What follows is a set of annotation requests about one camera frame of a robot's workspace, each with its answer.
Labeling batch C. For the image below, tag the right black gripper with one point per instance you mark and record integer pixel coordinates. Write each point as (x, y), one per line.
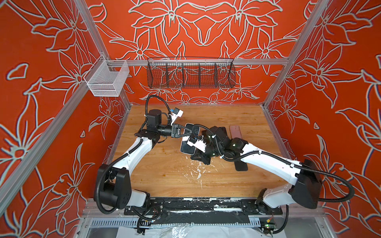
(204, 159)

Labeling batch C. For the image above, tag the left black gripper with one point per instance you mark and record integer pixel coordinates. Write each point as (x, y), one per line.
(176, 134)

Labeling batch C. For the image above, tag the black phone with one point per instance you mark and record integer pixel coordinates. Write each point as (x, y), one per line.
(185, 146)

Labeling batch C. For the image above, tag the black phone case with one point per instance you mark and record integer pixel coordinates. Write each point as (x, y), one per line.
(241, 166)

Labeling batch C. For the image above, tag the pink clear phone case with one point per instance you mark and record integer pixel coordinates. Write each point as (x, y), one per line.
(235, 132)

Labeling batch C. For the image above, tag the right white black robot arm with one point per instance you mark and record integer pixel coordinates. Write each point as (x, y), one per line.
(303, 183)

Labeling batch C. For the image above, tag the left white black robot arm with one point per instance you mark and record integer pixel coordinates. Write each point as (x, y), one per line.
(113, 184)

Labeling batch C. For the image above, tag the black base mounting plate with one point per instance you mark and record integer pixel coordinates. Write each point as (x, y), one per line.
(199, 210)

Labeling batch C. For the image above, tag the clear plastic bin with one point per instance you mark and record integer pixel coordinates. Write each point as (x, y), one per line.
(107, 79)

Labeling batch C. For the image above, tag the small green circuit board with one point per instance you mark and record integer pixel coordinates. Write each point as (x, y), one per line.
(268, 227)

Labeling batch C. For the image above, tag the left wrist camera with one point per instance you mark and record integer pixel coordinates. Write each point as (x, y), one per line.
(176, 113)

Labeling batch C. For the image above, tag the black wire basket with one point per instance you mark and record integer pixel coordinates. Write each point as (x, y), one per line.
(190, 73)

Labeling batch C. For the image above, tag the white perforated cable duct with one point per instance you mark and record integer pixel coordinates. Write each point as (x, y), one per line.
(128, 222)

